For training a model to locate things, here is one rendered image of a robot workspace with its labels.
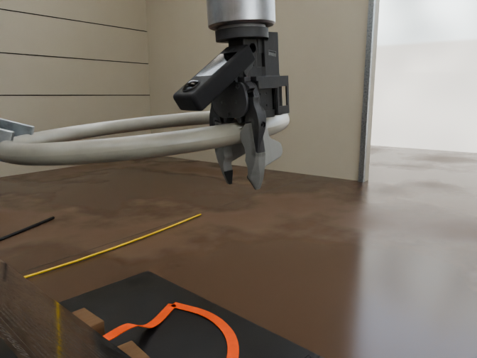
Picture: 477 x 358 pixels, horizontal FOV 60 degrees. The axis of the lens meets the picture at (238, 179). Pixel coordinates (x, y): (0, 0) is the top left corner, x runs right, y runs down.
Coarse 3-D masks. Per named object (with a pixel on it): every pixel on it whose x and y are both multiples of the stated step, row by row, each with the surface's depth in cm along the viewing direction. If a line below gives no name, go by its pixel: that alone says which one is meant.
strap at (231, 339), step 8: (168, 304) 198; (176, 304) 198; (184, 304) 198; (160, 312) 191; (168, 312) 191; (192, 312) 191; (200, 312) 191; (208, 312) 191; (152, 320) 183; (160, 320) 183; (216, 320) 184; (120, 328) 160; (128, 328) 160; (224, 328) 177; (104, 336) 154; (112, 336) 154; (232, 336) 172; (232, 344) 166; (232, 352) 161
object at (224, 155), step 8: (240, 144) 62; (216, 152) 60; (224, 152) 59; (232, 152) 61; (240, 152) 62; (224, 160) 59; (232, 160) 62; (224, 168) 60; (224, 176) 60; (232, 176) 61
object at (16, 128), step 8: (0, 120) 74; (8, 120) 74; (0, 128) 65; (8, 128) 74; (16, 128) 74; (24, 128) 75; (32, 128) 75; (0, 136) 64; (8, 136) 64; (0, 160) 65
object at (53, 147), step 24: (120, 120) 93; (144, 120) 95; (168, 120) 95; (192, 120) 95; (288, 120) 68; (0, 144) 61; (24, 144) 55; (48, 144) 52; (72, 144) 51; (96, 144) 50; (120, 144) 50; (144, 144) 50; (168, 144) 51; (192, 144) 52; (216, 144) 54
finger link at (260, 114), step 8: (248, 96) 54; (248, 104) 53; (256, 104) 53; (248, 112) 53; (256, 112) 52; (264, 112) 53; (248, 120) 54; (256, 120) 53; (264, 120) 53; (256, 128) 53; (264, 128) 53; (256, 136) 53; (256, 144) 53; (256, 152) 54
